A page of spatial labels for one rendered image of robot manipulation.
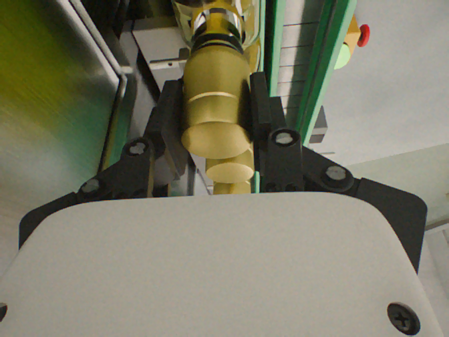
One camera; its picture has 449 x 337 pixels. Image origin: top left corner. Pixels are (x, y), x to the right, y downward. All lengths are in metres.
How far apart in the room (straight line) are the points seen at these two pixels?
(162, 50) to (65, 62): 0.24
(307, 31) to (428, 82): 0.48
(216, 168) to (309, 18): 0.32
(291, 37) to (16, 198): 0.40
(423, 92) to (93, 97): 0.81
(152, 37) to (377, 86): 0.58
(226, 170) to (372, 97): 0.70
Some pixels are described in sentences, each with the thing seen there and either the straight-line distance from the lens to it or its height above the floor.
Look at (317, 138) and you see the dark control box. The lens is 0.79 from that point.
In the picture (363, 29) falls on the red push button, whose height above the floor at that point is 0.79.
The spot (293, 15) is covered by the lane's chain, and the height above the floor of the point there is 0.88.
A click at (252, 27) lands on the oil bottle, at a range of 0.18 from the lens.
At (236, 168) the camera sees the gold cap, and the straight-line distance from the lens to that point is 0.17.
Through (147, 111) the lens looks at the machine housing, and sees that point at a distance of 0.49.
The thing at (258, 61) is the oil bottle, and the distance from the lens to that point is 0.21.
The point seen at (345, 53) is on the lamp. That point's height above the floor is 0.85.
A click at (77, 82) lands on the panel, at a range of 0.26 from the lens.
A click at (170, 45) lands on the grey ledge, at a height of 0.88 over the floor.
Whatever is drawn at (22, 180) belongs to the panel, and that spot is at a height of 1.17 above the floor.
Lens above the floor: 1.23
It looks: 26 degrees down
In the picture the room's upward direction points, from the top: 180 degrees clockwise
